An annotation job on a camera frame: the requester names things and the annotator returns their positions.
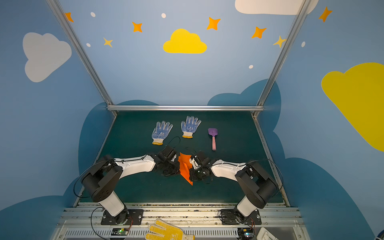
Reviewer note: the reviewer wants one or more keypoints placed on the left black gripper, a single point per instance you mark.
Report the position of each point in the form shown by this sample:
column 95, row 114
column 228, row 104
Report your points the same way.
column 173, row 163

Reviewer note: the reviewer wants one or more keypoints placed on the orange square paper sheet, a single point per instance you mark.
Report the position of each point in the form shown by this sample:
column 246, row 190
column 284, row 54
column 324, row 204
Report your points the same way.
column 185, row 167

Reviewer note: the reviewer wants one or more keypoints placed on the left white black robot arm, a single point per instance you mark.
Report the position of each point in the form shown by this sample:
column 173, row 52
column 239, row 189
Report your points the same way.
column 101, row 179

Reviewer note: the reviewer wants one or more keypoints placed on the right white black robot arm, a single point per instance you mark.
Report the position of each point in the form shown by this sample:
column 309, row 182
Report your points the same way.
column 256, row 183

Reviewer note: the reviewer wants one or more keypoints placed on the left blue dotted work glove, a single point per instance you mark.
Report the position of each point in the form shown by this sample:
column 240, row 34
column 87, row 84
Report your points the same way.
column 161, row 132

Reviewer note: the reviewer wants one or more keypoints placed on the blue dotted work glove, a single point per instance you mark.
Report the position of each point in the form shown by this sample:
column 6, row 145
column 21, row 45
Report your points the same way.
column 189, row 126
column 161, row 132

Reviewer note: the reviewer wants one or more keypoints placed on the purple pink spatula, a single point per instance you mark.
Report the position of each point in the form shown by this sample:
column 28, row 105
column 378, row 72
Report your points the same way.
column 213, row 132

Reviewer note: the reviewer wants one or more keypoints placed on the right blue dotted work glove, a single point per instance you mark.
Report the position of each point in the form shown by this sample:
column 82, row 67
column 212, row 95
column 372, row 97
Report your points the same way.
column 189, row 126

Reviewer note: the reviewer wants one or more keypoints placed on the yellow dotted work glove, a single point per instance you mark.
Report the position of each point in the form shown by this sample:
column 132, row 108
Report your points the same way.
column 161, row 230

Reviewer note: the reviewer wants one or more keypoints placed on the right green circuit board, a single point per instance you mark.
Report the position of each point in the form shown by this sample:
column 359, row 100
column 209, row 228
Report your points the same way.
column 245, row 234

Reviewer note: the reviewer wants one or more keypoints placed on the green circuit board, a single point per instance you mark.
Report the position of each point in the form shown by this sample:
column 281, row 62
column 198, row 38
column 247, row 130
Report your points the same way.
column 120, row 232
column 245, row 234

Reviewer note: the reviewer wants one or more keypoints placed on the white plastic object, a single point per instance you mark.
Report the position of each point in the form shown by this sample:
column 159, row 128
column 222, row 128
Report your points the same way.
column 264, row 234

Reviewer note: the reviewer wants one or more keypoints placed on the left green circuit board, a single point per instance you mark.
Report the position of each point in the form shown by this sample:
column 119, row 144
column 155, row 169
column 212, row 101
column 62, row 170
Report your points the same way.
column 120, row 232

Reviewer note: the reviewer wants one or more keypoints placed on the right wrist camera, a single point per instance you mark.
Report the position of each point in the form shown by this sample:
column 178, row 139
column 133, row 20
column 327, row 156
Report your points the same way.
column 194, row 163

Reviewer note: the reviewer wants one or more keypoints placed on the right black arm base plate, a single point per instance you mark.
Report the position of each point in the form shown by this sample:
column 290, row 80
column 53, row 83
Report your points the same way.
column 234, row 217

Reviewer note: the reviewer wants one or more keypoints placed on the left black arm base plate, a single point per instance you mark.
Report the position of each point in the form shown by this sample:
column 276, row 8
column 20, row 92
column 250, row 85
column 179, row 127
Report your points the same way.
column 126, row 217

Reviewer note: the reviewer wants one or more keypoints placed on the aluminium rear frame bar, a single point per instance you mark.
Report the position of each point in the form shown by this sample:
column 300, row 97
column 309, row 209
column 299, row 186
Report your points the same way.
column 127, row 108

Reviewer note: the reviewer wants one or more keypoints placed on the left aluminium frame post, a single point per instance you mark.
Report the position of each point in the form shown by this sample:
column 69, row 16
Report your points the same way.
column 59, row 13

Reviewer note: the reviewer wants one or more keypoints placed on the aluminium frame post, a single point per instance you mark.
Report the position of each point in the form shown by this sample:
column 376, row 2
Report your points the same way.
column 59, row 13
column 294, row 30

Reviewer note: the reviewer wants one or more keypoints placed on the right aluminium frame post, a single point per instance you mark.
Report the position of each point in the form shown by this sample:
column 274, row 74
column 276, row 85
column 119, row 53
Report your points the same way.
column 294, row 30

